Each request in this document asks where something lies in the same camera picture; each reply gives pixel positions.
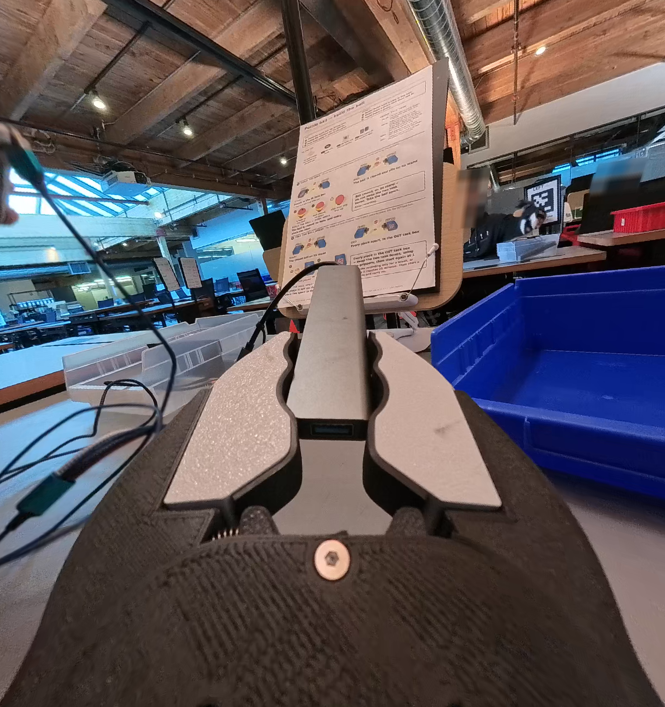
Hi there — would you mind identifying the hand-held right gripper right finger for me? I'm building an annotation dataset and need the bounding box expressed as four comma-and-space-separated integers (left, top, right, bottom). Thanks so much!
367, 330, 503, 537

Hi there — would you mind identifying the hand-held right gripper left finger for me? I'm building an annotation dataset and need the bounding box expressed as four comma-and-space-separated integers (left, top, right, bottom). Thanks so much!
163, 331, 303, 534

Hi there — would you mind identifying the thin cable with teal plug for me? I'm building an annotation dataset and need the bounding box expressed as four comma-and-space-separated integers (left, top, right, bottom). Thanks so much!
0, 133, 178, 575

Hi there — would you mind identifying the black hub cable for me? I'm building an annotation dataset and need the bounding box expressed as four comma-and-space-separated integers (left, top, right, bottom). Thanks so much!
236, 262, 333, 361

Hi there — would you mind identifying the grey metal USB hub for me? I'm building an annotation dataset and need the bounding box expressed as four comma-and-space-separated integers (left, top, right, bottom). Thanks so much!
285, 264, 373, 443

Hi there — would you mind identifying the grey desk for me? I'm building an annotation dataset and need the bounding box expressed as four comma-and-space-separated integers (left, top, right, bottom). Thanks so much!
0, 326, 665, 707

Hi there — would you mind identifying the clear plastic tray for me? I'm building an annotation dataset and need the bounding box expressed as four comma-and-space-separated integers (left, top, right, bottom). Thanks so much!
67, 337, 239, 409
62, 310, 267, 365

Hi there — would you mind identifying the ceiling projector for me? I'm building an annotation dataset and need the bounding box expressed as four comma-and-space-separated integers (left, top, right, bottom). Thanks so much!
100, 168, 148, 191

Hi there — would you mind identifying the black office chair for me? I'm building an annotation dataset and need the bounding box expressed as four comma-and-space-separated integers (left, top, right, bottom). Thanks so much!
237, 269, 269, 302

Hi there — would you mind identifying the blue plastic bin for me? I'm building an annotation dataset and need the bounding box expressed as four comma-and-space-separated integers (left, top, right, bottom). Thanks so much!
431, 264, 665, 506

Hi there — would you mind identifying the instruction sheet on wooden stand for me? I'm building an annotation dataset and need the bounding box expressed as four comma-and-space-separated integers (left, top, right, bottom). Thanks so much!
261, 55, 466, 354

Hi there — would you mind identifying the clear lidded container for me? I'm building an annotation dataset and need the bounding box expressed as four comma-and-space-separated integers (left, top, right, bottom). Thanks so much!
497, 235, 560, 260

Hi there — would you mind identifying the wooden work table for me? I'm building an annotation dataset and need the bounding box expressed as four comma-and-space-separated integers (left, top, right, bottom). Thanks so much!
462, 247, 606, 272

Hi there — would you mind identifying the printed instruction sheet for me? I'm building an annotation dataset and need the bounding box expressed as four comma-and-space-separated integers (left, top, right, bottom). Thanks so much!
277, 62, 438, 302

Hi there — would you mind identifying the red plastic bin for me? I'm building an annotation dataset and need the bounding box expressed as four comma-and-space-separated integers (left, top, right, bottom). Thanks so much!
611, 200, 665, 234

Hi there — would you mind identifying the black ceiling pole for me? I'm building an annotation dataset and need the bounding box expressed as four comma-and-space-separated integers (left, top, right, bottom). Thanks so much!
281, 0, 316, 125

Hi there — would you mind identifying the silver ventilation duct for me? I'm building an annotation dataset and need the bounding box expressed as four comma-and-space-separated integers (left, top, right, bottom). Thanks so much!
407, 0, 487, 141

